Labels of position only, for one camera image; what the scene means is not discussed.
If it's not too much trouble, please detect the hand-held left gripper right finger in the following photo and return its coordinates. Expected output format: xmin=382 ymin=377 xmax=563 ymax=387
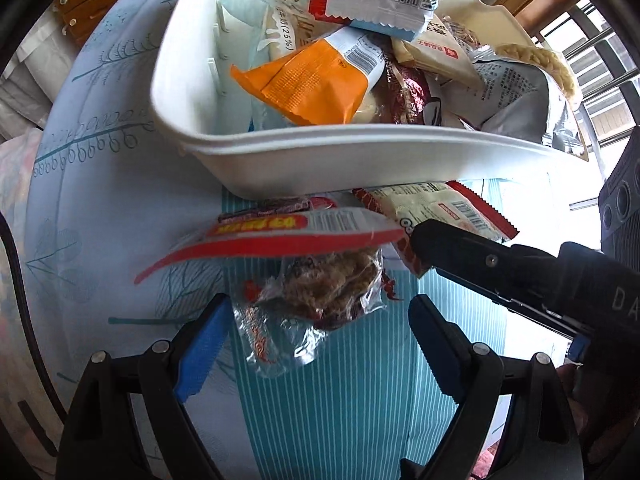
xmin=407 ymin=294 xmax=586 ymax=480

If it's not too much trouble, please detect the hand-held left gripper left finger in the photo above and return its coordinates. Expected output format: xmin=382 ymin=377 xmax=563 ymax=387
xmin=57 ymin=292 xmax=235 ymax=480

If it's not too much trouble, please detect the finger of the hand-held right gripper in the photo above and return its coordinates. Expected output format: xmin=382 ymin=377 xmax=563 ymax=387
xmin=410 ymin=219 xmax=563 ymax=307
xmin=435 ymin=266 xmax=592 ymax=347

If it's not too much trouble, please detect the red and cream snack packet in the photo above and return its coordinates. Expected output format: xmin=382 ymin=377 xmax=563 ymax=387
xmin=351 ymin=181 xmax=519 ymax=277

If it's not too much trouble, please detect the red edged clear wrapper packet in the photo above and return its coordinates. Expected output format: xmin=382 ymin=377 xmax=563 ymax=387
xmin=134 ymin=206 xmax=407 ymax=286

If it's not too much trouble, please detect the white plastic bin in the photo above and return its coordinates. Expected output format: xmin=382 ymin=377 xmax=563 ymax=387
xmin=150 ymin=0 xmax=603 ymax=201

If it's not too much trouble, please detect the grey foil snack packet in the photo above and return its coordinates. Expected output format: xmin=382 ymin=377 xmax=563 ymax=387
xmin=450 ymin=52 xmax=588 ymax=158

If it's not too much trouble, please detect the dark red snack packet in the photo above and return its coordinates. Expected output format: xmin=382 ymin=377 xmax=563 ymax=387
xmin=380 ymin=57 xmax=443 ymax=126

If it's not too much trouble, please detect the clear corn puff packet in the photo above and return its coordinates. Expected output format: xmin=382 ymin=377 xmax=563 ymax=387
xmin=492 ymin=42 xmax=585 ymax=111

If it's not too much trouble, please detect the cream brown snack packet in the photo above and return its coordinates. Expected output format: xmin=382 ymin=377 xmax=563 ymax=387
xmin=391 ymin=12 xmax=485 ymax=92

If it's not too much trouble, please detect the orange snack packet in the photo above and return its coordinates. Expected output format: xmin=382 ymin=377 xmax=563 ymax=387
xmin=230 ymin=26 xmax=387 ymax=127

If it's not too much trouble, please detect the bread packet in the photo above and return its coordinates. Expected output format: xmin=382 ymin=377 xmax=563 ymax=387
xmin=215 ymin=0 xmax=321 ymax=131

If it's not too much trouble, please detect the teal striped placemat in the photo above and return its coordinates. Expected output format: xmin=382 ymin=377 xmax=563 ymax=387
xmin=220 ymin=180 xmax=511 ymax=480

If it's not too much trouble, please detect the pink fuzzy blanket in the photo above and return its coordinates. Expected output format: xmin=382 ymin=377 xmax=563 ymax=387
xmin=475 ymin=440 xmax=516 ymax=480

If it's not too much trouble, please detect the small maroon snack packet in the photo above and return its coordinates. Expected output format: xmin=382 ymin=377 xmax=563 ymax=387
xmin=216 ymin=196 xmax=339 ymax=227

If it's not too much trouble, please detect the light blue tree print tablecloth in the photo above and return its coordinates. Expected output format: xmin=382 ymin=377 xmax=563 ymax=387
xmin=20 ymin=0 xmax=601 ymax=480

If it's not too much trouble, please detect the metal window grille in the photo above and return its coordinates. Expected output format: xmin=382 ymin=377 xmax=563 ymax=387
xmin=540 ymin=0 xmax=640 ymax=201

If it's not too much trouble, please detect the pastel floral blanket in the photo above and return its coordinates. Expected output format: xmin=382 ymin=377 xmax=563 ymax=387
xmin=0 ymin=130 xmax=56 ymax=461

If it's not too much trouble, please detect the white lace cover cloth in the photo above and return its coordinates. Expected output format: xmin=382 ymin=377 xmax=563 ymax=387
xmin=0 ymin=25 xmax=76 ymax=141

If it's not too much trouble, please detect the black cable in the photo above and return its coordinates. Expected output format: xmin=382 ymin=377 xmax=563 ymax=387
xmin=0 ymin=210 xmax=68 ymax=421

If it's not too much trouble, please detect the wooden window frame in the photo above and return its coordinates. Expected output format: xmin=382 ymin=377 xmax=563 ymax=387
xmin=475 ymin=0 xmax=596 ymax=46

